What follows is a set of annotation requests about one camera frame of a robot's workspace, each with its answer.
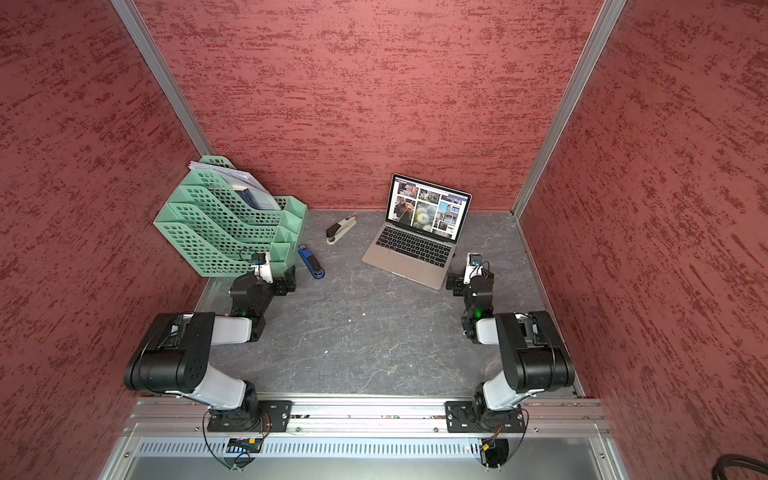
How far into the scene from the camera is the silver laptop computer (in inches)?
41.5

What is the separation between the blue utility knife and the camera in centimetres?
102

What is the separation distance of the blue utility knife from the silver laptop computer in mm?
162
